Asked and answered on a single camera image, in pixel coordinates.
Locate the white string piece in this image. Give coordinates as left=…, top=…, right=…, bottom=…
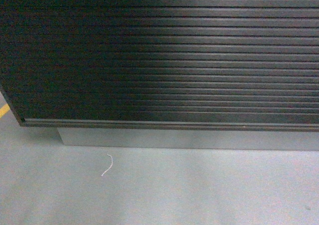
left=100, top=153, right=114, bottom=177

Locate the black checkout counter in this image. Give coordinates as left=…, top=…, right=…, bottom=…
left=0, top=0, right=319, bottom=151

